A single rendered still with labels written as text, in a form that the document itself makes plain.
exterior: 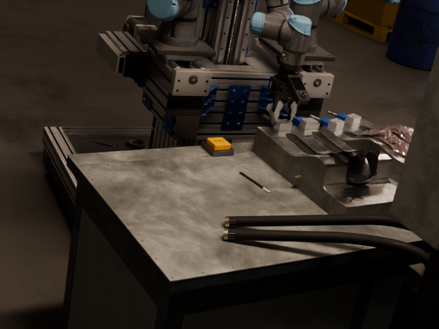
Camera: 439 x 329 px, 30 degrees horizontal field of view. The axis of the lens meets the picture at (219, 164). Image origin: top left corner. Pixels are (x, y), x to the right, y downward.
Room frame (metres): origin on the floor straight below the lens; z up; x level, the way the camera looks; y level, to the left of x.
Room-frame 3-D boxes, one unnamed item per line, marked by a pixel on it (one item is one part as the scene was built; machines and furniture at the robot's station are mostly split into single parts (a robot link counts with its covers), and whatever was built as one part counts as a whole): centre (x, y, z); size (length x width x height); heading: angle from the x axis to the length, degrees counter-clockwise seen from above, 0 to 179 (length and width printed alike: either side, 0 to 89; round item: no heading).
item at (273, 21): (2.62, -0.07, 1.21); 0.11 x 0.11 x 0.08; 73
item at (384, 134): (2.66, -0.59, 0.90); 0.26 x 0.18 x 0.08; 52
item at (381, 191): (2.39, -0.35, 0.87); 0.50 x 0.26 x 0.14; 34
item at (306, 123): (2.65, -0.24, 0.89); 0.13 x 0.05 x 0.05; 34
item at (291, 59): (2.57, -0.16, 1.13); 0.08 x 0.08 x 0.05
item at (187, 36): (2.83, 0.23, 1.09); 0.15 x 0.15 x 0.10
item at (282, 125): (2.59, -0.15, 0.89); 0.13 x 0.05 x 0.05; 34
